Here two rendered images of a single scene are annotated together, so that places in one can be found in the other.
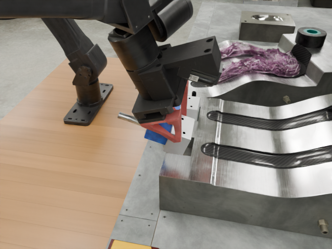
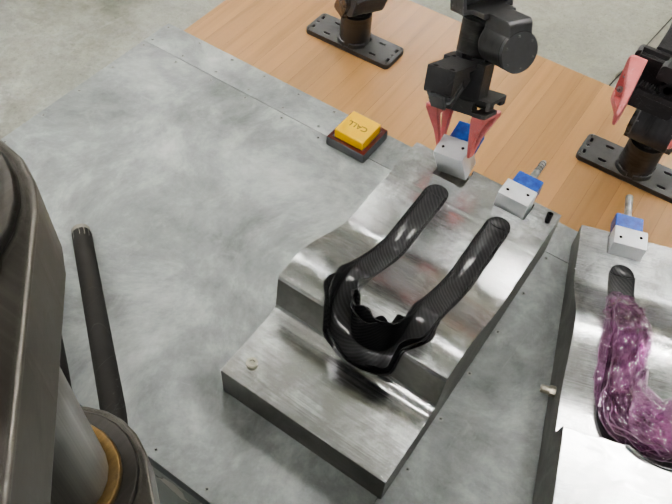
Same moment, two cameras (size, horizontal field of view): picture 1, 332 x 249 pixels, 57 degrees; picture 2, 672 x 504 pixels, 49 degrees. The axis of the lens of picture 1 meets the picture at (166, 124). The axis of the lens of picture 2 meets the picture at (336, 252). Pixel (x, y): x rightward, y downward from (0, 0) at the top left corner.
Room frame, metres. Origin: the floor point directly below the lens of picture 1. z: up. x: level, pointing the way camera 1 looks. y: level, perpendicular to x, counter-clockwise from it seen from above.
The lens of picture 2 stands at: (0.53, -0.86, 1.73)
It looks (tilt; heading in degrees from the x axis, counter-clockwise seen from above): 53 degrees down; 109
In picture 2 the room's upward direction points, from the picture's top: 5 degrees clockwise
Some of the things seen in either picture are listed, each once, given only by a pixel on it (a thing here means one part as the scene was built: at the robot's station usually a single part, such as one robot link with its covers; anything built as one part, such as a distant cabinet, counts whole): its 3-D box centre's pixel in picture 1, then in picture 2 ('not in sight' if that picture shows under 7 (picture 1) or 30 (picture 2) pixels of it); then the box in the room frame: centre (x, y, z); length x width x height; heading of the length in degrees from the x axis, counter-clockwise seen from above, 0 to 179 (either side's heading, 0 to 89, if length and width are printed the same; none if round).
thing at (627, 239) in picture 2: not in sight; (626, 225); (0.71, 0.02, 0.86); 0.13 x 0.05 x 0.05; 96
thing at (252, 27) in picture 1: (265, 26); not in sight; (1.22, -0.40, 0.84); 0.20 x 0.15 x 0.07; 78
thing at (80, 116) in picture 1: (88, 91); (641, 155); (0.71, 0.21, 0.84); 0.20 x 0.07 x 0.08; 169
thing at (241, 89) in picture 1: (251, 70); (658, 383); (0.80, -0.25, 0.86); 0.50 x 0.26 x 0.11; 96
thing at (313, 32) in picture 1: (310, 37); not in sight; (0.86, -0.42, 0.93); 0.08 x 0.08 x 0.04
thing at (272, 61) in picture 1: (253, 58); (666, 364); (0.79, -0.24, 0.90); 0.26 x 0.18 x 0.08; 96
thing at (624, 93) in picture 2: not in sight; (641, 101); (0.63, -0.13, 1.19); 0.09 x 0.07 x 0.07; 79
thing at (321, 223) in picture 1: (323, 227); not in sight; (0.29, -0.25, 0.84); 0.02 x 0.01 x 0.02; 168
